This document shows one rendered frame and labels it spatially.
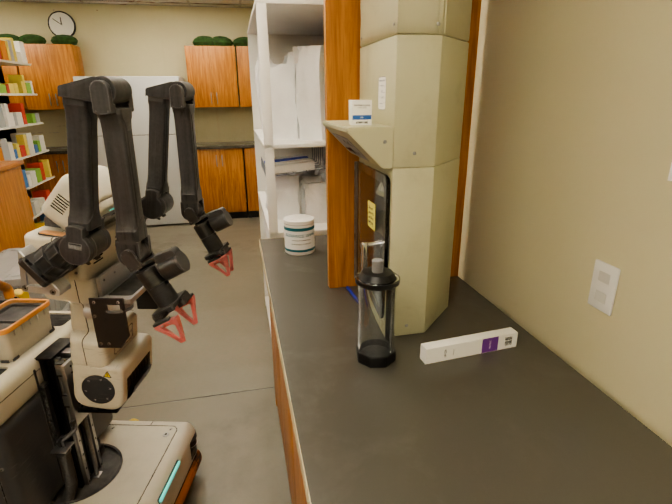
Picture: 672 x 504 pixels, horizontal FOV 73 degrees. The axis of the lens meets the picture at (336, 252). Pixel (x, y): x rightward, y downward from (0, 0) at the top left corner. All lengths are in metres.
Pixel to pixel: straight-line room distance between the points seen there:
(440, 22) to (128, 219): 0.86
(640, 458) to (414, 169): 0.75
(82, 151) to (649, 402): 1.35
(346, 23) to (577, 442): 1.22
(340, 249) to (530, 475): 0.91
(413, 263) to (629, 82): 0.62
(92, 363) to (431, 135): 1.19
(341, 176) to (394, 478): 0.94
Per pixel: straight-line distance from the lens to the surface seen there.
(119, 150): 1.16
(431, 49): 1.16
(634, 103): 1.15
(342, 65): 1.47
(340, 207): 1.51
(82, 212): 1.24
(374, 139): 1.12
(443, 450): 0.97
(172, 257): 1.19
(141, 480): 1.95
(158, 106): 1.57
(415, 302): 1.28
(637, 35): 1.17
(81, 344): 1.58
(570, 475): 0.99
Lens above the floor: 1.58
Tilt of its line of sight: 19 degrees down
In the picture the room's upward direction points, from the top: 1 degrees counter-clockwise
